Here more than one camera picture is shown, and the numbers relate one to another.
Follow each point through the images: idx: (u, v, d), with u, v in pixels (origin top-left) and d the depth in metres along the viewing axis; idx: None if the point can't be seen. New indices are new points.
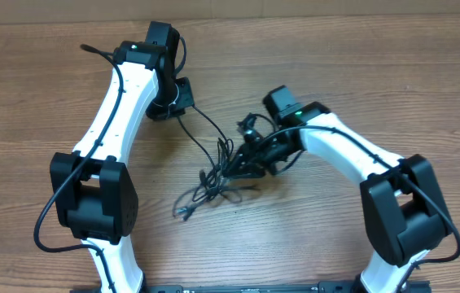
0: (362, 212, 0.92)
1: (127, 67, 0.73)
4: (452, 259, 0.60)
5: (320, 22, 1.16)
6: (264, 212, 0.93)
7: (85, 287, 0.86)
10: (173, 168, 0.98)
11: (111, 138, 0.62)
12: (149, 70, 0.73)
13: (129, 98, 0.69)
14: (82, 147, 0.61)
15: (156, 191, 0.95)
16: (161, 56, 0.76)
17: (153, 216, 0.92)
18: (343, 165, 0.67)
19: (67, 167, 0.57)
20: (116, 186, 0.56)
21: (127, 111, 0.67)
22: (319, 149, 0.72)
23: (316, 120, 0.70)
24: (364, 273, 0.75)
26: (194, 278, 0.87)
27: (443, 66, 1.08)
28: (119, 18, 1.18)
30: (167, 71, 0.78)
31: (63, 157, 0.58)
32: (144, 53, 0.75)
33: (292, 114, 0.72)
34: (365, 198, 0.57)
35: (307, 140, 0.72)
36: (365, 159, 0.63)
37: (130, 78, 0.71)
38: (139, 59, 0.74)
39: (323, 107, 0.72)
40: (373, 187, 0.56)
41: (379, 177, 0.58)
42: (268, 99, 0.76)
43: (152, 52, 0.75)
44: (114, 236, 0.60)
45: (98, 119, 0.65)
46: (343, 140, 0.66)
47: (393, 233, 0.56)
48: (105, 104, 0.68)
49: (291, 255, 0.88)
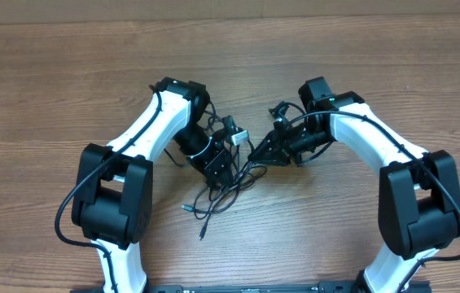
0: (361, 212, 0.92)
1: (167, 94, 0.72)
4: (454, 259, 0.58)
5: (321, 22, 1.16)
6: (265, 212, 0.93)
7: (85, 287, 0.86)
10: (174, 169, 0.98)
11: (142, 142, 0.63)
12: (184, 102, 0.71)
13: (165, 118, 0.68)
14: (116, 144, 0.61)
15: (160, 191, 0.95)
16: (197, 94, 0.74)
17: (154, 216, 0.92)
18: (368, 154, 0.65)
19: (98, 157, 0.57)
20: (141, 185, 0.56)
21: (160, 127, 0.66)
22: (345, 137, 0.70)
23: (348, 108, 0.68)
24: (367, 268, 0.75)
26: (194, 278, 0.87)
27: (443, 66, 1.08)
28: (120, 18, 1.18)
30: (199, 111, 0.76)
31: (97, 147, 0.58)
32: (182, 87, 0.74)
33: (326, 100, 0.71)
34: (383, 183, 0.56)
35: (335, 127, 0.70)
36: (389, 147, 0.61)
37: (168, 103, 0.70)
38: (177, 89, 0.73)
39: (358, 97, 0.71)
40: (393, 173, 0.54)
41: (401, 164, 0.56)
42: (304, 89, 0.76)
43: (190, 88, 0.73)
44: (124, 239, 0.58)
45: (131, 129, 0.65)
46: (372, 129, 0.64)
47: (405, 220, 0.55)
48: (140, 119, 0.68)
49: (291, 255, 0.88)
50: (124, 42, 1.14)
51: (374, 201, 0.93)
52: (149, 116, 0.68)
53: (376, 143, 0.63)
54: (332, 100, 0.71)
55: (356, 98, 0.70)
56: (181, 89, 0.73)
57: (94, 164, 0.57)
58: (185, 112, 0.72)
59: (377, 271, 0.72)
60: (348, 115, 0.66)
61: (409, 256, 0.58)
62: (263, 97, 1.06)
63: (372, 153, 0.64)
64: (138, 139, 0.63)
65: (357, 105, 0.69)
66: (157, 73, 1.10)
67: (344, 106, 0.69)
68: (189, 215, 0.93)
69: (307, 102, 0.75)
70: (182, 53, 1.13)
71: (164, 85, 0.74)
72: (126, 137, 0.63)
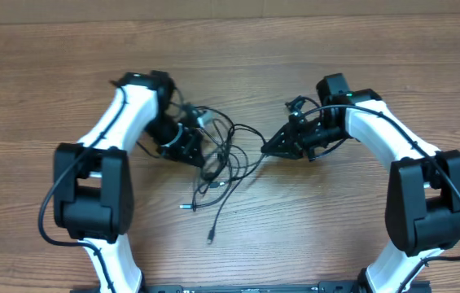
0: (362, 212, 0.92)
1: (129, 88, 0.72)
4: (456, 260, 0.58)
5: (321, 22, 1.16)
6: (265, 212, 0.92)
7: (85, 287, 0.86)
10: (173, 168, 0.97)
11: (114, 135, 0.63)
12: (149, 92, 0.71)
13: (132, 109, 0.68)
14: (86, 139, 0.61)
15: (157, 191, 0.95)
16: (161, 85, 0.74)
17: (153, 216, 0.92)
18: (381, 150, 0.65)
19: (71, 155, 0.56)
20: (118, 177, 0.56)
21: (129, 119, 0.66)
22: (359, 133, 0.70)
23: (364, 104, 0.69)
24: (369, 267, 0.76)
26: (194, 278, 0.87)
27: (443, 66, 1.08)
28: (119, 18, 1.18)
30: (166, 100, 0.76)
31: (68, 146, 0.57)
32: (146, 79, 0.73)
33: (343, 95, 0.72)
34: (394, 177, 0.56)
35: (350, 121, 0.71)
36: (402, 144, 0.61)
37: (133, 96, 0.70)
38: (141, 82, 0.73)
39: (375, 94, 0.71)
40: (404, 168, 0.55)
41: (413, 160, 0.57)
42: (322, 85, 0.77)
43: (153, 79, 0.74)
44: (111, 233, 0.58)
45: (99, 124, 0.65)
46: (387, 126, 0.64)
47: (412, 216, 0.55)
48: (106, 114, 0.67)
49: (291, 255, 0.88)
50: (124, 42, 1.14)
51: (374, 201, 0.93)
52: (115, 110, 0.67)
53: (390, 139, 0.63)
54: (350, 95, 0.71)
55: (374, 95, 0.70)
56: (143, 81, 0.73)
57: (68, 161, 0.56)
58: (151, 102, 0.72)
59: (382, 270, 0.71)
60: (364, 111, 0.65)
61: (413, 252, 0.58)
62: (263, 97, 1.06)
63: (385, 149, 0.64)
64: (107, 133, 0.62)
65: (374, 101, 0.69)
66: None
67: (362, 100, 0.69)
68: (189, 215, 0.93)
69: (323, 98, 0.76)
70: (182, 53, 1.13)
71: (125, 80, 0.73)
72: (95, 133, 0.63)
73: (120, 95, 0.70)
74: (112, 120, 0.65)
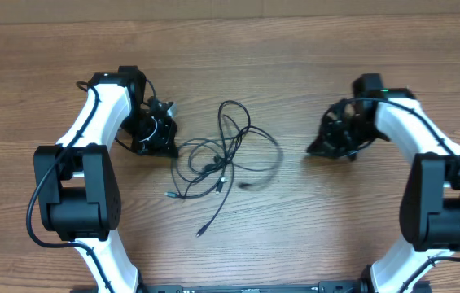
0: (362, 212, 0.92)
1: (100, 87, 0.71)
4: None
5: (321, 22, 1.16)
6: (265, 212, 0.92)
7: (85, 287, 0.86)
10: (173, 168, 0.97)
11: (92, 132, 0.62)
12: (120, 88, 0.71)
13: (106, 107, 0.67)
14: (64, 141, 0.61)
15: (156, 191, 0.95)
16: (131, 81, 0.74)
17: (153, 216, 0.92)
18: (407, 146, 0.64)
19: (51, 156, 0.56)
20: (100, 171, 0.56)
21: (104, 115, 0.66)
22: (387, 129, 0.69)
23: (397, 100, 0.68)
24: (374, 264, 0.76)
26: (194, 278, 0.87)
27: (443, 66, 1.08)
28: (119, 18, 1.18)
30: (138, 96, 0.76)
31: (46, 148, 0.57)
32: (115, 77, 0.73)
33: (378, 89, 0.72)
34: (415, 169, 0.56)
35: (380, 115, 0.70)
36: (429, 141, 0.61)
37: (105, 94, 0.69)
38: (112, 80, 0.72)
39: (410, 94, 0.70)
40: (427, 160, 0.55)
41: (437, 155, 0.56)
42: (359, 82, 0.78)
43: (123, 76, 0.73)
44: (102, 230, 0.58)
45: (75, 125, 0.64)
46: (417, 124, 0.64)
47: (427, 208, 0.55)
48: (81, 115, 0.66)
49: (291, 255, 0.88)
50: (124, 42, 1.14)
51: (374, 201, 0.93)
52: (89, 110, 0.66)
53: (417, 134, 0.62)
54: (386, 90, 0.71)
55: (408, 94, 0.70)
56: (114, 79, 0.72)
57: (50, 162, 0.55)
58: (125, 98, 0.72)
59: (386, 268, 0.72)
60: (396, 106, 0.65)
61: (421, 247, 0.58)
62: (263, 97, 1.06)
63: (412, 144, 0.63)
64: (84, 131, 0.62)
65: (406, 99, 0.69)
66: (157, 73, 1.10)
67: (396, 97, 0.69)
68: (189, 215, 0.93)
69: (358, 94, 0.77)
70: (182, 53, 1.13)
71: (95, 81, 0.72)
72: (72, 133, 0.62)
73: (91, 95, 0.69)
74: (87, 119, 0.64)
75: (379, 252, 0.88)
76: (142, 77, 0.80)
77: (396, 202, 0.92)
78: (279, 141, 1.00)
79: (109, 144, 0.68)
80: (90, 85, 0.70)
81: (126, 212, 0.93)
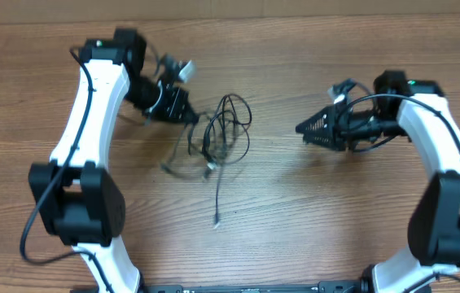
0: (362, 212, 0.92)
1: (94, 67, 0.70)
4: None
5: (321, 23, 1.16)
6: (265, 212, 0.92)
7: (85, 287, 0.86)
10: (173, 169, 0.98)
11: (87, 142, 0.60)
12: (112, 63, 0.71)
13: (101, 96, 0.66)
14: (59, 155, 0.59)
15: (156, 191, 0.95)
16: (129, 50, 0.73)
17: (153, 216, 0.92)
18: (427, 151, 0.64)
19: (47, 176, 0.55)
20: (98, 194, 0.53)
21: (98, 110, 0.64)
22: (409, 128, 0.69)
23: (422, 96, 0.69)
24: (378, 264, 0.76)
26: (194, 278, 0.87)
27: (443, 66, 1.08)
28: (120, 18, 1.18)
30: (136, 66, 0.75)
31: (41, 167, 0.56)
32: (111, 46, 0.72)
33: (405, 81, 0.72)
34: (433, 187, 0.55)
35: (404, 112, 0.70)
36: (453, 152, 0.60)
37: (99, 76, 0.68)
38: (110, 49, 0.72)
39: (440, 89, 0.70)
40: (447, 181, 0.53)
41: (458, 176, 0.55)
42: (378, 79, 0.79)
43: (118, 47, 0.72)
44: (104, 238, 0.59)
45: (68, 133, 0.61)
46: (443, 129, 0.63)
47: (437, 229, 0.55)
48: (76, 105, 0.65)
49: (291, 255, 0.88)
50: None
51: (374, 201, 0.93)
52: (84, 101, 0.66)
53: (439, 143, 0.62)
54: (413, 83, 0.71)
55: (437, 90, 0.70)
56: (110, 50, 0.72)
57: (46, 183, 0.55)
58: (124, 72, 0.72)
59: (387, 275, 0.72)
60: (422, 107, 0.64)
61: (427, 263, 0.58)
62: (263, 97, 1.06)
63: (431, 151, 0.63)
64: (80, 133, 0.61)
65: (435, 96, 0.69)
66: None
67: (424, 90, 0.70)
68: (189, 215, 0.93)
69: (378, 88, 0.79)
70: (183, 52, 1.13)
71: (89, 53, 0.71)
72: (67, 137, 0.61)
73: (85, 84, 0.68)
74: (82, 115, 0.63)
75: (380, 252, 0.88)
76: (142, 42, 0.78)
77: (396, 202, 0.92)
78: (278, 141, 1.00)
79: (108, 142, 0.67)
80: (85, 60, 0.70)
81: (126, 212, 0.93)
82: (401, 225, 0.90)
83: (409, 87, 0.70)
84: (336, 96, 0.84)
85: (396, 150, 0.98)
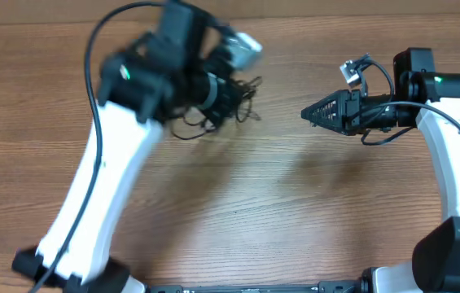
0: (362, 212, 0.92)
1: (111, 116, 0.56)
4: None
5: (321, 22, 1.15)
6: (265, 212, 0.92)
7: None
10: (173, 168, 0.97)
11: (79, 244, 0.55)
12: (133, 115, 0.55)
13: (108, 176, 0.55)
14: (48, 247, 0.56)
15: (157, 190, 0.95)
16: (167, 83, 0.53)
17: (153, 216, 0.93)
18: (444, 176, 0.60)
19: (32, 271, 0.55)
20: None
21: (102, 201, 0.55)
22: (427, 137, 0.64)
23: (449, 99, 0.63)
24: (379, 269, 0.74)
26: (194, 278, 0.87)
27: (442, 67, 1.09)
28: (119, 18, 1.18)
30: (173, 101, 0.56)
31: (28, 257, 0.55)
32: (150, 71, 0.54)
33: (430, 76, 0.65)
34: (445, 234, 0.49)
35: (422, 117, 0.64)
36: None
37: (113, 138, 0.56)
38: (144, 80, 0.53)
39: None
40: None
41: None
42: (403, 59, 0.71)
43: (152, 85, 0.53)
44: None
45: (64, 219, 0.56)
46: None
47: (445, 273, 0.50)
48: (81, 175, 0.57)
49: (291, 255, 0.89)
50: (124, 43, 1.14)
51: (374, 201, 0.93)
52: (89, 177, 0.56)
53: (459, 175, 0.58)
54: (438, 80, 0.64)
55: None
56: (138, 90, 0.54)
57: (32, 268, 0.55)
58: (152, 124, 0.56)
59: (386, 281, 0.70)
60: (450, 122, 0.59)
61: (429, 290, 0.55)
62: (263, 97, 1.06)
63: (449, 177, 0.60)
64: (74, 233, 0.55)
65: None
66: None
67: (449, 91, 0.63)
68: (189, 215, 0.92)
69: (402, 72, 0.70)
70: None
71: (112, 78, 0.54)
72: (62, 230, 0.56)
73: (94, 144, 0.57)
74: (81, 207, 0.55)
75: (379, 252, 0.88)
76: (199, 20, 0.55)
77: (396, 202, 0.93)
78: (279, 140, 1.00)
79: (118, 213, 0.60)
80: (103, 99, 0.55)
81: (126, 212, 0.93)
82: (401, 225, 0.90)
83: (432, 85, 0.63)
84: (349, 76, 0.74)
85: (396, 150, 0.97)
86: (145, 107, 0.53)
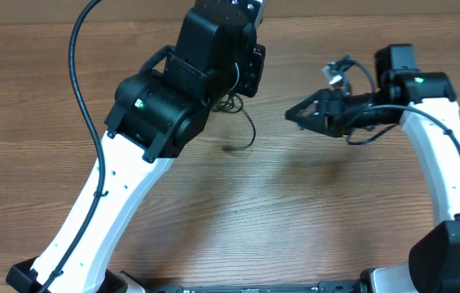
0: (362, 212, 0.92)
1: (117, 146, 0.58)
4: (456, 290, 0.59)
5: (321, 22, 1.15)
6: (265, 212, 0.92)
7: None
10: (173, 168, 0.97)
11: (74, 268, 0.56)
12: (142, 148, 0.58)
13: (108, 205, 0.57)
14: (42, 266, 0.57)
15: (157, 190, 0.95)
16: (186, 117, 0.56)
17: (153, 216, 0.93)
18: (435, 180, 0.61)
19: (24, 289, 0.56)
20: None
21: (101, 229, 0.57)
22: (415, 141, 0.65)
23: (431, 101, 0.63)
24: (376, 271, 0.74)
26: (194, 278, 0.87)
27: (443, 66, 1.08)
28: (119, 18, 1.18)
30: (189, 132, 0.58)
31: (22, 274, 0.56)
32: (165, 103, 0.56)
33: (410, 77, 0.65)
34: (440, 238, 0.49)
35: (408, 119, 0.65)
36: None
37: (117, 170, 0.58)
38: (159, 113, 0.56)
39: (450, 89, 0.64)
40: (454, 235, 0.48)
41: None
42: (385, 55, 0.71)
43: (169, 115, 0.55)
44: None
45: (62, 239, 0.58)
46: (453, 154, 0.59)
47: (443, 276, 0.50)
48: (83, 201, 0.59)
49: (291, 255, 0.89)
50: (124, 43, 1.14)
51: (374, 201, 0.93)
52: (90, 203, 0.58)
53: (449, 177, 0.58)
54: (419, 81, 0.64)
55: (448, 91, 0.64)
56: (152, 123, 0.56)
57: (25, 282, 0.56)
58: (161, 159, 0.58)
59: (385, 282, 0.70)
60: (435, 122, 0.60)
61: None
62: (264, 97, 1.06)
63: (438, 179, 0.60)
64: (70, 256, 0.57)
65: (446, 102, 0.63)
66: None
67: (431, 91, 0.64)
68: (188, 215, 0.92)
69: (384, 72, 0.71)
70: None
71: (129, 106, 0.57)
72: (59, 251, 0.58)
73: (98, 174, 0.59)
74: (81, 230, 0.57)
75: (380, 252, 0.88)
76: (222, 40, 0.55)
77: (396, 202, 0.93)
78: (279, 141, 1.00)
79: (116, 240, 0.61)
80: (115, 128, 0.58)
81: None
82: (401, 225, 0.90)
83: (414, 87, 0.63)
84: (331, 77, 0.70)
85: (396, 150, 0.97)
86: (157, 142, 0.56)
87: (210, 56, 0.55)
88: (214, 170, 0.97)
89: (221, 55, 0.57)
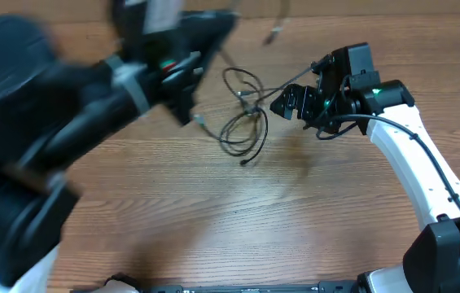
0: (362, 212, 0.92)
1: None
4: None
5: (320, 22, 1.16)
6: (264, 212, 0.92)
7: (85, 288, 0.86)
10: (173, 168, 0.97)
11: None
12: None
13: None
14: None
15: (156, 191, 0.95)
16: (32, 213, 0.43)
17: (153, 216, 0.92)
18: (410, 185, 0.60)
19: None
20: None
21: None
22: (383, 149, 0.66)
23: (392, 110, 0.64)
24: (373, 274, 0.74)
26: (194, 278, 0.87)
27: (443, 66, 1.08)
28: None
30: (41, 230, 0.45)
31: None
32: None
33: (367, 89, 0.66)
34: (427, 242, 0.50)
35: (373, 130, 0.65)
36: (440, 190, 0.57)
37: None
38: None
39: (406, 94, 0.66)
40: (440, 237, 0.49)
41: (450, 223, 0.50)
42: (342, 57, 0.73)
43: (6, 221, 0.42)
44: None
45: None
46: (419, 153, 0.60)
47: (439, 279, 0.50)
48: None
49: (291, 255, 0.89)
50: None
51: (374, 201, 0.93)
52: None
53: (424, 181, 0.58)
54: (376, 92, 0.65)
55: (405, 97, 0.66)
56: None
57: None
58: (19, 277, 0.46)
59: (383, 284, 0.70)
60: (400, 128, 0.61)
61: None
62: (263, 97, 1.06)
63: (413, 183, 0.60)
64: None
65: (406, 107, 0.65)
66: None
67: (390, 100, 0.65)
68: (189, 215, 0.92)
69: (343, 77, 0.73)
70: None
71: None
72: None
73: None
74: None
75: (379, 252, 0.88)
76: (19, 107, 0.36)
77: (396, 201, 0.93)
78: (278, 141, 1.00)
79: None
80: None
81: (126, 212, 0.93)
82: (401, 225, 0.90)
83: (373, 98, 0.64)
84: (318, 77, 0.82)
85: None
86: None
87: (3, 138, 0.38)
88: (213, 169, 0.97)
89: (39, 120, 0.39)
